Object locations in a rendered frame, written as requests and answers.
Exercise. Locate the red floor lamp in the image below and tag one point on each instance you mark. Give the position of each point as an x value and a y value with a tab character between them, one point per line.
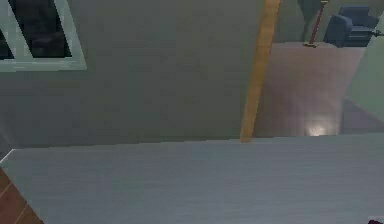
315	25

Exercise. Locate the wooden door frame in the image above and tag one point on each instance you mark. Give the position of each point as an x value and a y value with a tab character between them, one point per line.
260	66

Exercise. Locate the white framed window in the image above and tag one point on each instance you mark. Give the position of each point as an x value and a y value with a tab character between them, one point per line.
23	50

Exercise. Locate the dark blue armchair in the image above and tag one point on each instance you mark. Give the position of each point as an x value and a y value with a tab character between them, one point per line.
350	28

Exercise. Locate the pale green room door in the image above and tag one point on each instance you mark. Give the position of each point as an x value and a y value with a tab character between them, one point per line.
368	80

